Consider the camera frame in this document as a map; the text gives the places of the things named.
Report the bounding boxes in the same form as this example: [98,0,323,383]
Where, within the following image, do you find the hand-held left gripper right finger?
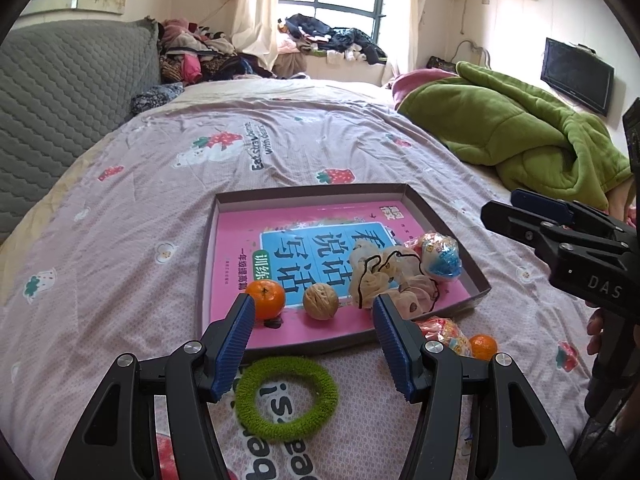
[372,293,576,480]

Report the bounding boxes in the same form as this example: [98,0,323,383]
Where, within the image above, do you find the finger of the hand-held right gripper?
[481,200,556,261]
[511,188,576,226]

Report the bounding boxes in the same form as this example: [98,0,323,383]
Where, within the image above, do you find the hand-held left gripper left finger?
[54,292,257,480]

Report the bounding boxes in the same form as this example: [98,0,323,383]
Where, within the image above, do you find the large orange tangerine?
[245,280,287,321]

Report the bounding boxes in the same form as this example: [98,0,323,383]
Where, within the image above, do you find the toy egg packet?
[415,316,473,358]
[405,232,462,281]

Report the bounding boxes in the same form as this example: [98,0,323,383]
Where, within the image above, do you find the shallow brown cardboard box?
[200,183,492,361]

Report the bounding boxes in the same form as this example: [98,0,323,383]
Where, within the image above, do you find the green fuzzy ring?
[234,357,339,443]

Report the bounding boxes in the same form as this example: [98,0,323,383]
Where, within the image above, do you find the cream scrunchie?
[348,240,441,321]

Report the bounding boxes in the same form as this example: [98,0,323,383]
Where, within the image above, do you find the walnut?
[303,283,339,320]

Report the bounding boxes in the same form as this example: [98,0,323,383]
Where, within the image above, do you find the small orange tangerine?
[470,334,499,361]

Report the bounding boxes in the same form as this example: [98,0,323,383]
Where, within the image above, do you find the person's right hand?
[586,308,608,356]

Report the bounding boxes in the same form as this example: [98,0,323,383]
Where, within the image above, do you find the green blanket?
[397,61,633,206]

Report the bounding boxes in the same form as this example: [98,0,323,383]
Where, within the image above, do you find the pink book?
[212,201,471,351]

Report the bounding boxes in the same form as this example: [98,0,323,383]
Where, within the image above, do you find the pink printed bedsheet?
[0,77,626,480]

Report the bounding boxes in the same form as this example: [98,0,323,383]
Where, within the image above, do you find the pink pillow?
[391,69,458,111]

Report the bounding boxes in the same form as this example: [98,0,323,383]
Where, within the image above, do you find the dark patterned cloth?
[130,82,185,117]

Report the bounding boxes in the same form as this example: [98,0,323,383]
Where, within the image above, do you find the dark clothes on windowsill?
[280,13,388,66]

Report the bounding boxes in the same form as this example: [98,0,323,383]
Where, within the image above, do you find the pile of clothes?
[159,18,276,86]

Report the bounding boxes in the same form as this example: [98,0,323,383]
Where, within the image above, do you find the grey quilted headboard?
[0,17,163,241]

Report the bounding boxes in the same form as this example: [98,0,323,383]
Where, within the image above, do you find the cream curtain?
[230,0,281,73]

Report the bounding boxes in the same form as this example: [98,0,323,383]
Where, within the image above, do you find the black wall television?
[541,37,616,117]

